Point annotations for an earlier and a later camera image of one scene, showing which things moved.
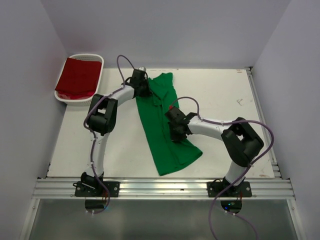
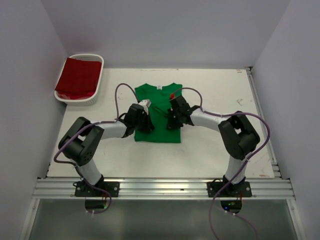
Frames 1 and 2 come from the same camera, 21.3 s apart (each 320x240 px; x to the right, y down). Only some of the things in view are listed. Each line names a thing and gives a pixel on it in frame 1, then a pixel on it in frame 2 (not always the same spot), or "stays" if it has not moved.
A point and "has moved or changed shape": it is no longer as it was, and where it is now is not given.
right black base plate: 243,190 stays
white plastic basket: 83,102 stays
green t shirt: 168,153 has moved or changed shape
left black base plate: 96,189 stays
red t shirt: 78,79 stays
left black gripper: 144,89 -> 146,122
